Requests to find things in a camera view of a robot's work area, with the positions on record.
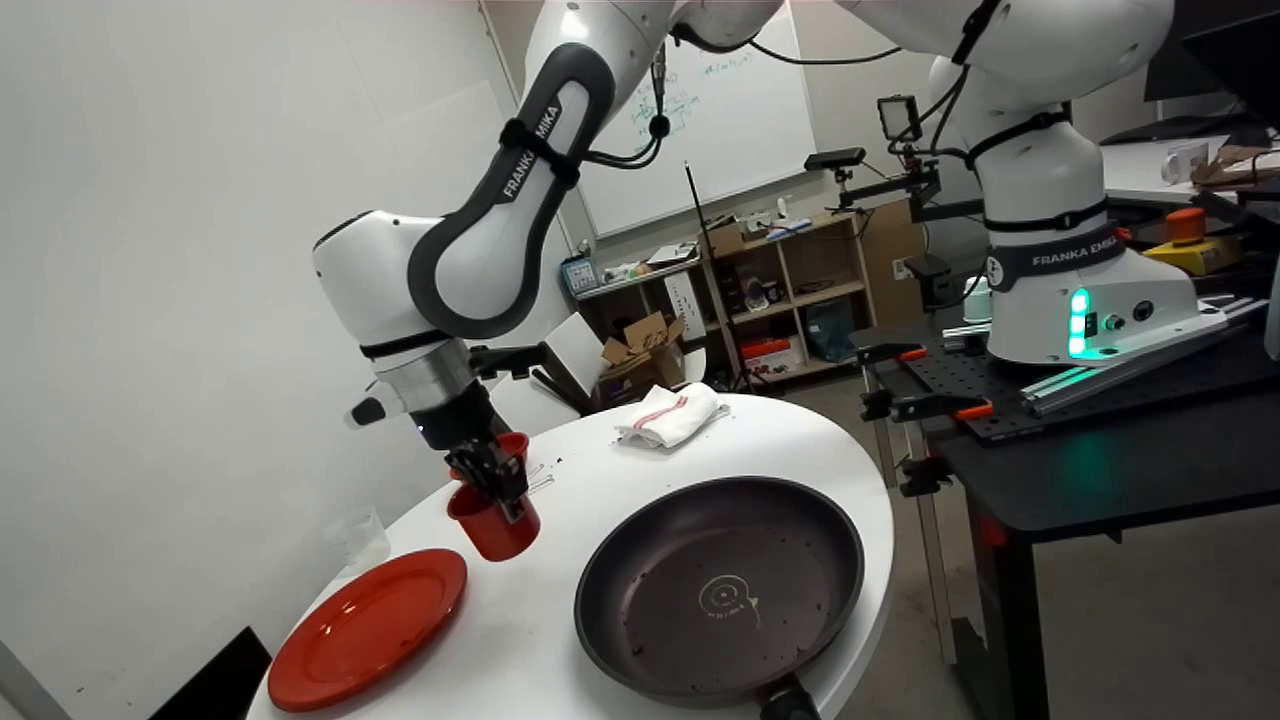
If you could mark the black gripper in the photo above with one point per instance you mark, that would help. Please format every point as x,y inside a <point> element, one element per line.
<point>471,435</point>

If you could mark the red plastic cup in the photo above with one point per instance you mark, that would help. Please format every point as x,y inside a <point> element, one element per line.
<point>491,528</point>

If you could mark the red plastic bowl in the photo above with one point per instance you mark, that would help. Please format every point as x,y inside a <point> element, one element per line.
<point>514,444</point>

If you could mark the white towel with red stripes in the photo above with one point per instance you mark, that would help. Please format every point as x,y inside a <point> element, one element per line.
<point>669,417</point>

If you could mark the red plate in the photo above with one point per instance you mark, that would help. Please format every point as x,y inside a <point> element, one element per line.
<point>371,629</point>

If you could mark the cardboard box with scraps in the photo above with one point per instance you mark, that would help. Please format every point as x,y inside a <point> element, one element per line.
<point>647,357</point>

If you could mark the dark frying pan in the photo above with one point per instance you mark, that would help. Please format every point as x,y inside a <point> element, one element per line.
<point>722,594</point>

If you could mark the wooden shelf unit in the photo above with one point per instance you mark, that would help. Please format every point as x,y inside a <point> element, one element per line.
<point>793,297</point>

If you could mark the whiteboard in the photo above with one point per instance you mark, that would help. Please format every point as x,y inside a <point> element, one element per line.
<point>739,123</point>

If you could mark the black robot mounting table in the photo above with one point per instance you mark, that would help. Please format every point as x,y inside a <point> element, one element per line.
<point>1086,454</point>

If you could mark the white round pedestal table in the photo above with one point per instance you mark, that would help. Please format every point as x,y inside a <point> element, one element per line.
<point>514,645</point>

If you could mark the orange handled clamp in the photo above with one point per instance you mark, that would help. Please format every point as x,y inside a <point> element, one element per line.
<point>916,465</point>
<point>886,357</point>

